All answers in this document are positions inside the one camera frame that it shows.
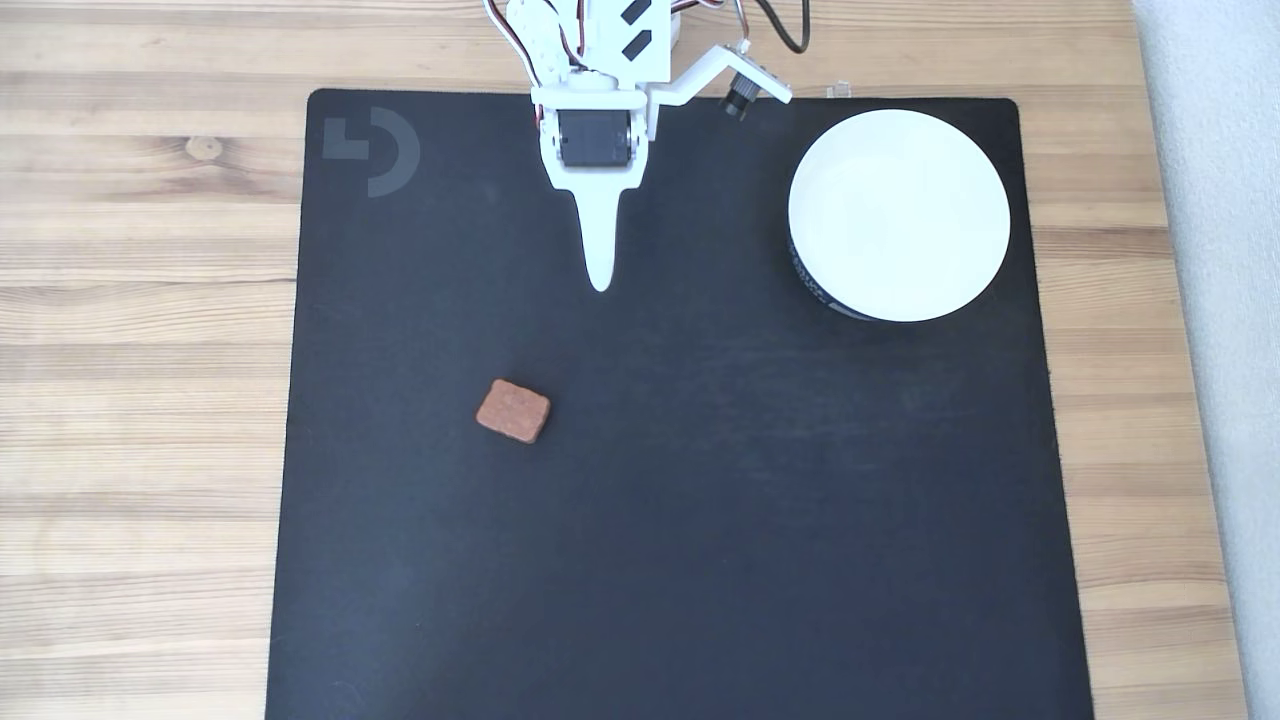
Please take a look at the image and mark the red white servo wire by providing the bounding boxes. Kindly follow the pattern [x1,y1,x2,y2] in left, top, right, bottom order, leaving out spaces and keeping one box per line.
[484,0,547,91]

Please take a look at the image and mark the black camera cable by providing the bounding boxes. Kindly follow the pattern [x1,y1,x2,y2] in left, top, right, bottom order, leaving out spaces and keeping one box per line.
[752,0,812,56]

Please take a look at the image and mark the brown rectangular toy block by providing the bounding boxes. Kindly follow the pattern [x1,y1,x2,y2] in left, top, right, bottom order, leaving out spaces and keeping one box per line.
[475,378,552,445]

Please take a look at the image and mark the black mouse mat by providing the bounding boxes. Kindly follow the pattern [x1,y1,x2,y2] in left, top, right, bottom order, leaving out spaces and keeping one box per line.
[265,88,1096,720]

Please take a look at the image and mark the gripper camera module with mount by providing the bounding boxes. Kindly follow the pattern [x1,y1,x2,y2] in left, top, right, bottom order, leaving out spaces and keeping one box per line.
[652,42,795,123]

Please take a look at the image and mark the white round plate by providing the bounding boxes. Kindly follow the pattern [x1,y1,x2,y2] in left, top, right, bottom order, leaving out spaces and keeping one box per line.
[787,108,1012,324]

